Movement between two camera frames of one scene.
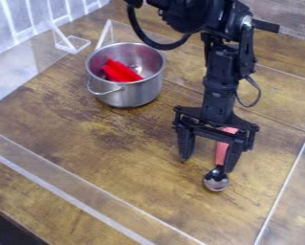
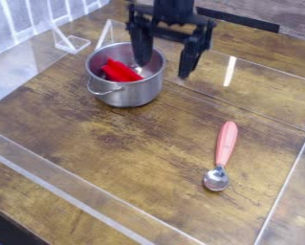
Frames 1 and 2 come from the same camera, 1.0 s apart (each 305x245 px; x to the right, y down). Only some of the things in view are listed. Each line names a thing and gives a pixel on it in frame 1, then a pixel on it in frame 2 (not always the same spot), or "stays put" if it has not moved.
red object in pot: (119, 72) stays put
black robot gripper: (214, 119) -> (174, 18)
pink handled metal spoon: (216, 180) stays put
